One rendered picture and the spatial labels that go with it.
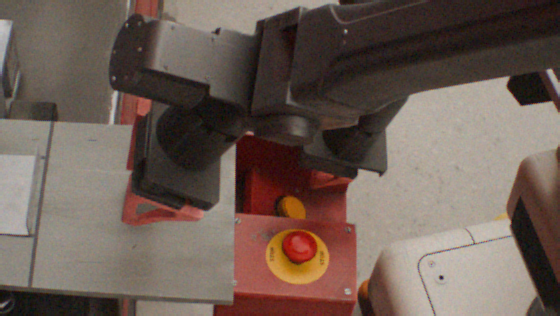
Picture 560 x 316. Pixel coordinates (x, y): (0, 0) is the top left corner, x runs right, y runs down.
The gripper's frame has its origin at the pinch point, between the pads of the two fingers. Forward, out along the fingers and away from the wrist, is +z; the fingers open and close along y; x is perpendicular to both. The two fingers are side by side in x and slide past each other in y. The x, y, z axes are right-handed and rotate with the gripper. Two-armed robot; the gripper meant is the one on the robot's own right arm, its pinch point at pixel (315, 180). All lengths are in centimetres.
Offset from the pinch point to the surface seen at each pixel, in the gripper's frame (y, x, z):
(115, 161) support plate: 26.2, 14.2, -16.0
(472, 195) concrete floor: -64, -51, 65
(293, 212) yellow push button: 0.6, 1.4, 5.7
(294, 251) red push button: 3.3, 11.5, -2.1
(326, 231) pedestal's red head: -1.3, 6.9, -0.2
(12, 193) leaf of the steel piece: 35.3, 18.9, -14.0
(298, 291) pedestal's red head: 1.8, 15.0, 0.5
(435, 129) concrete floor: -57, -69, 67
